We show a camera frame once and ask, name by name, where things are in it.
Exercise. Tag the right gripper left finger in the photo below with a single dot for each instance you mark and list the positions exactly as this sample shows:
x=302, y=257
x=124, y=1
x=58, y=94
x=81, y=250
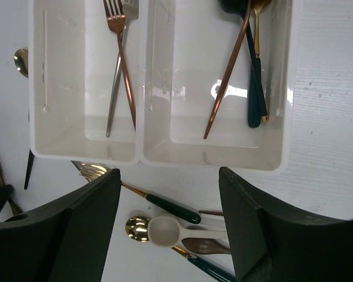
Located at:
x=66, y=239

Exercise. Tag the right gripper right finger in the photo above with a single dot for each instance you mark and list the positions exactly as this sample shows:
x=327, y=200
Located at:
x=272, y=240

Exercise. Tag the copper small fork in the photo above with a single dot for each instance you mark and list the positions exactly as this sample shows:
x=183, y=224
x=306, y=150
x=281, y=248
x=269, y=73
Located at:
x=14, y=207

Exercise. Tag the gold spoon green handle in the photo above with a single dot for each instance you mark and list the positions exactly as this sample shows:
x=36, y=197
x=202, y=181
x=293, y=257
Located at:
x=137, y=229
x=257, y=7

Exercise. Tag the white measuring scoop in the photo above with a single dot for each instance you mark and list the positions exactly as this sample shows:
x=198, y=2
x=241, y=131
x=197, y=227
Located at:
x=167, y=232

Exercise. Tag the copper round spoon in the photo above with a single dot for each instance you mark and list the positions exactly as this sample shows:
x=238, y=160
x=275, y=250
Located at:
x=229, y=69

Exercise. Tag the copper long fork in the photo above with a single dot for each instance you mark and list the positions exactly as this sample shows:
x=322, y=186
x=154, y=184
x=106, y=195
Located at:
x=116, y=20

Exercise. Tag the slim silver fork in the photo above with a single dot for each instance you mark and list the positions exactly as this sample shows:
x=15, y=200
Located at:
x=131, y=10

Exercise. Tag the black spoon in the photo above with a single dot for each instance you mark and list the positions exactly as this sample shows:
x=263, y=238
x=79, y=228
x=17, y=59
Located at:
x=257, y=108

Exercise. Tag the small copper spoon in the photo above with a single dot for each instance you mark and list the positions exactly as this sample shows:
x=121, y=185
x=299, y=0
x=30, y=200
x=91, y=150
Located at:
x=212, y=212

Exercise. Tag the brown copper spoon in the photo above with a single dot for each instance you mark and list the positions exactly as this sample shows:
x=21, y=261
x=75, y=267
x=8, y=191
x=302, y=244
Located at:
x=205, y=246

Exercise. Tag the gold spoon near bins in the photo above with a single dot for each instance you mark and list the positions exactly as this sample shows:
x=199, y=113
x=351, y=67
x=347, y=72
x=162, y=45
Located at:
x=21, y=61

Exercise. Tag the left white plastic bin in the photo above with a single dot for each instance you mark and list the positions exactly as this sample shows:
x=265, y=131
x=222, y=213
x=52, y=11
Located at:
x=72, y=60

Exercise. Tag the white plastic bin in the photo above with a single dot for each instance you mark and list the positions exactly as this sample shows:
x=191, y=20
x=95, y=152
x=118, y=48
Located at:
x=188, y=45
x=72, y=60

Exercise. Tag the right white plastic bin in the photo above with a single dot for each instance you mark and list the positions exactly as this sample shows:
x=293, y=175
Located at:
x=188, y=45

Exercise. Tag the silver fork black handle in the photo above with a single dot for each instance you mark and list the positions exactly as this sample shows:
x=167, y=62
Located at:
x=29, y=167

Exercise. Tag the gold fork black handle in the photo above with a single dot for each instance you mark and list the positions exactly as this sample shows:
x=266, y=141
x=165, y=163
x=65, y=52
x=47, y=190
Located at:
x=93, y=171

